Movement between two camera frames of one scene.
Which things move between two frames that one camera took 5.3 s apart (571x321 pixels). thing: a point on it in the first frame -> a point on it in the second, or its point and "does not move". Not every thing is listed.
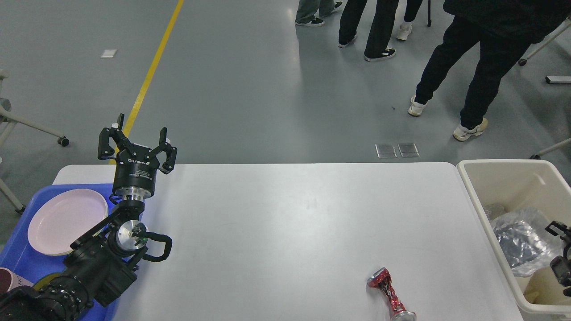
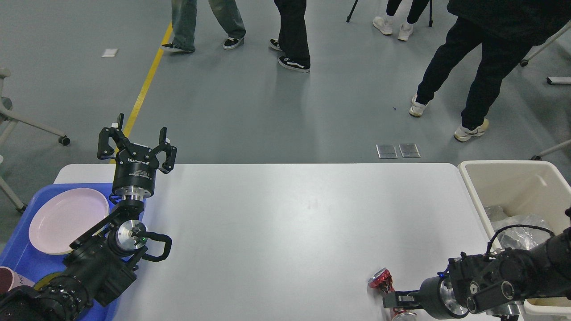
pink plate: x=59 y=219 does not move
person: x=305 y=15 -> x=183 y=18
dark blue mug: x=44 y=281 does not move
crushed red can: x=382 y=278 does not move
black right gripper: x=561 y=266 -> x=436 y=296
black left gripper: x=135 y=175 does not move
